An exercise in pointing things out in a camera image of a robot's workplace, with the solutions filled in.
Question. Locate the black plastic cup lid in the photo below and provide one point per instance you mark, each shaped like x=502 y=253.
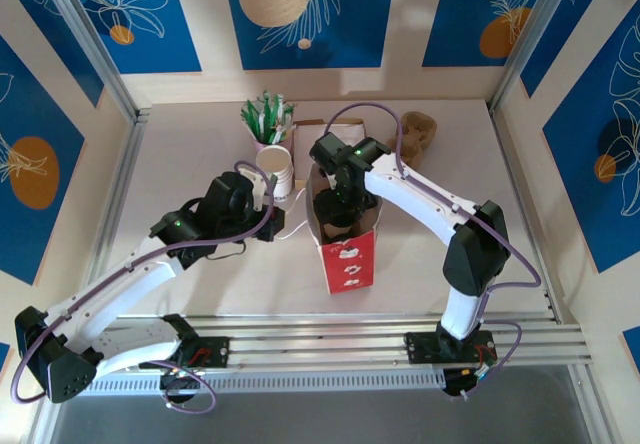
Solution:
x=321 y=209

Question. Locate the brown pulp cup carrier stack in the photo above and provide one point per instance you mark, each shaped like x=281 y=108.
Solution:
x=422 y=134

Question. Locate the white paper cup stack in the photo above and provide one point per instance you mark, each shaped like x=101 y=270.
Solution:
x=275 y=164

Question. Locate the white paper napkins stack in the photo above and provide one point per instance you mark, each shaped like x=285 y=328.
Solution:
x=302 y=154

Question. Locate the green white wrapped straws bundle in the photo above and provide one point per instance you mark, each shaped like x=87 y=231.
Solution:
x=262 y=119

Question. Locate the aluminium frame post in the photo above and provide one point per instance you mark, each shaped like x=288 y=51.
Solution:
x=536 y=39
x=89 y=39

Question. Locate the aluminium rail base frame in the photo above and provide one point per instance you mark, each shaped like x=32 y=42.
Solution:
x=320 y=346

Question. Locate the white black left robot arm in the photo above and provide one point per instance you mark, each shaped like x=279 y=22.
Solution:
x=115 y=296

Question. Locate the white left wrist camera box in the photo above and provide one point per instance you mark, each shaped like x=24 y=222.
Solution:
x=260 y=194

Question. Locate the red white paper bag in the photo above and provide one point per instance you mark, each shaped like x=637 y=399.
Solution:
x=350 y=264

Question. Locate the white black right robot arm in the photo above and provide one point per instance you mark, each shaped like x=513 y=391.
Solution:
x=425 y=199

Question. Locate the small controller circuit board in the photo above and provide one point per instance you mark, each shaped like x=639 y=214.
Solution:
x=475 y=375
x=181 y=375

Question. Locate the brown cardboard napkin box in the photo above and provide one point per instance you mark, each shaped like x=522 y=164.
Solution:
x=361 y=125

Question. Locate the aluminium table edge rail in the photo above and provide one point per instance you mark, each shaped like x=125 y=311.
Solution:
x=508 y=154
x=131 y=154

